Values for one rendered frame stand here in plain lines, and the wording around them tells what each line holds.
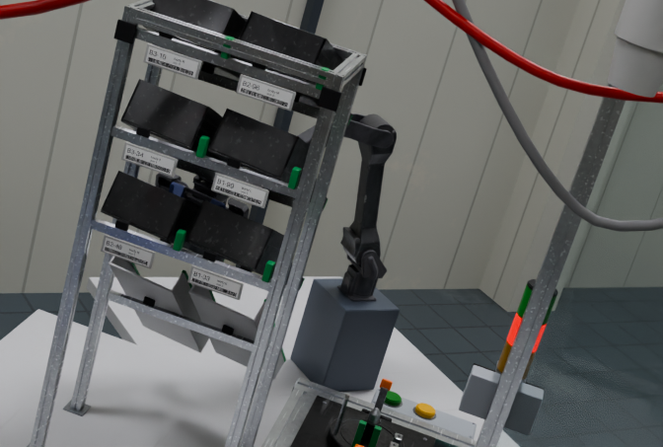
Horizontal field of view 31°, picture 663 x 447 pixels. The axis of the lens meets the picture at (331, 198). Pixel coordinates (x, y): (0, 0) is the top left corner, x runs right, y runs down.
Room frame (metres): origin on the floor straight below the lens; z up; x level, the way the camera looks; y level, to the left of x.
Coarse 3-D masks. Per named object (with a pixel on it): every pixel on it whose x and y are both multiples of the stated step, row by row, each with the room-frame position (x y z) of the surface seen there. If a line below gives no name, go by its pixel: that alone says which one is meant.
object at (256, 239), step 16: (208, 208) 1.79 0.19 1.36; (224, 208) 1.79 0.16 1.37; (192, 224) 1.78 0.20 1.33; (208, 224) 1.78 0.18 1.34; (224, 224) 1.77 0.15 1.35; (240, 224) 1.77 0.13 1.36; (256, 224) 1.77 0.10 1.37; (192, 240) 1.77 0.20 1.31; (208, 240) 1.76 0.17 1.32; (224, 240) 1.76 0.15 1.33; (240, 240) 1.76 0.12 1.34; (256, 240) 1.75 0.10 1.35; (272, 240) 1.77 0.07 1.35; (224, 256) 1.75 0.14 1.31; (240, 256) 1.74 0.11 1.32; (256, 256) 1.74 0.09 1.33; (272, 256) 1.79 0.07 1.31; (272, 272) 1.81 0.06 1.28
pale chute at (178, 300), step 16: (128, 272) 1.85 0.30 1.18; (128, 288) 1.91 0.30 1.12; (144, 288) 1.87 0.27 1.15; (160, 288) 1.83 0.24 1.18; (176, 288) 1.83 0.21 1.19; (160, 304) 1.90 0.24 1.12; (176, 304) 1.86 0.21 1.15; (192, 304) 1.92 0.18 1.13; (144, 320) 2.01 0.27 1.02; (160, 320) 1.97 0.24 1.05; (176, 336) 2.00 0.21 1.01; (192, 336) 1.95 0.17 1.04; (208, 336) 2.02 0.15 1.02
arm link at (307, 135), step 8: (352, 120) 2.23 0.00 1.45; (312, 128) 2.23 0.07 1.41; (352, 128) 2.23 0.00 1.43; (360, 128) 2.23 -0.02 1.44; (368, 128) 2.23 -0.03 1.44; (376, 128) 2.24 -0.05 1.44; (304, 136) 2.21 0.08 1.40; (328, 136) 2.21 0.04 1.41; (344, 136) 2.23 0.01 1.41; (352, 136) 2.23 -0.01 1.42; (360, 136) 2.23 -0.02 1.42; (368, 136) 2.23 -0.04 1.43; (376, 136) 2.24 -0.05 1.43; (384, 136) 2.25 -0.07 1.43; (392, 136) 2.26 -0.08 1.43; (368, 144) 2.23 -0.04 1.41; (376, 144) 2.24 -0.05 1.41; (384, 144) 2.25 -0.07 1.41
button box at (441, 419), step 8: (376, 392) 2.11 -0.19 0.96; (376, 400) 2.08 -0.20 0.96; (408, 400) 2.12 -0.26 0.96; (392, 408) 2.07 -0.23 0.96; (400, 408) 2.07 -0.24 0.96; (408, 408) 2.08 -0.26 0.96; (416, 416) 2.06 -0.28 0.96; (440, 416) 2.09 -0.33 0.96; (448, 416) 2.10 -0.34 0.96; (456, 416) 2.10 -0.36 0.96; (432, 424) 2.05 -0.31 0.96; (440, 424) 2.06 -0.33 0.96; (448, 424) 2.06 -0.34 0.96; (456, 424) 2.07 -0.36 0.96; (464, 424) 2.08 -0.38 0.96; (472, 424) 2.09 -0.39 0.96; (456, 432) 2.04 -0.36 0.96; (464, 432) 2.05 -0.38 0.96; (472, 432) 2.06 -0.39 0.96
